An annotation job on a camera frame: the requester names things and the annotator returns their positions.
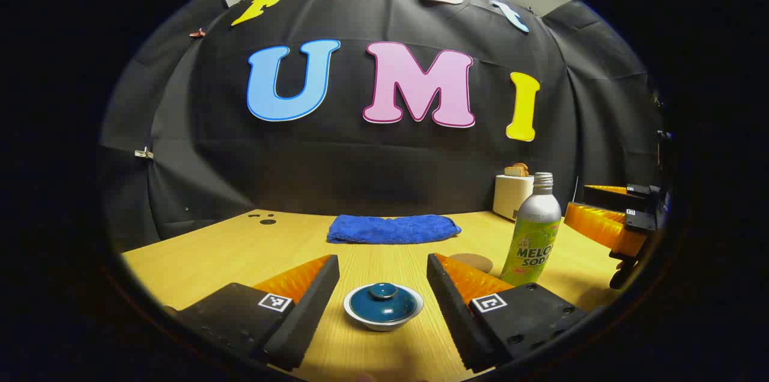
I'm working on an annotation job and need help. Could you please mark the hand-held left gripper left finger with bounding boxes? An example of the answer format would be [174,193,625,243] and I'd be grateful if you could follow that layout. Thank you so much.
[171,254,341,372]

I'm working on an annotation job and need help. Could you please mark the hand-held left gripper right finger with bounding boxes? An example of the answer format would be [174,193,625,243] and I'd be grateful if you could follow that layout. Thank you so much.
[427,253,592,374]

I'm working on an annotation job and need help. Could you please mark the round brown coaster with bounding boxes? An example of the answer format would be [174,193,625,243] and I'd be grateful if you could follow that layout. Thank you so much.
[449,253,494,274]

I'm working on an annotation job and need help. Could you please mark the silver green water bottle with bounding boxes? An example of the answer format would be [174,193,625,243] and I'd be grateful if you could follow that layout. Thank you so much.
[500,172,563,287]

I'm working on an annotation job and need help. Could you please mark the blue teacup lid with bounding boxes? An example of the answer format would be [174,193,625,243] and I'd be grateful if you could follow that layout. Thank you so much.
[350,282,418,323]

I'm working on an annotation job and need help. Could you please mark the blue teacup with white inside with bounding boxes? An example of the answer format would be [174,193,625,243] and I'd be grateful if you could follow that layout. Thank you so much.
[344,283,424,332]

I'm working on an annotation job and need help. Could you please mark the white toaster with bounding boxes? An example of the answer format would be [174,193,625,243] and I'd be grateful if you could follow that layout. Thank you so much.
[493,174,535,222]

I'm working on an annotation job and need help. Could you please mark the blue towel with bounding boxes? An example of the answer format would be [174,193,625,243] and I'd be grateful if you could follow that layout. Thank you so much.
[327,214,462,245]

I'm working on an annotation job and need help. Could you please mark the black backdrop cloth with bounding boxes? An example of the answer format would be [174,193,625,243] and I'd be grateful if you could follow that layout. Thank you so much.
[99,0,667,250]

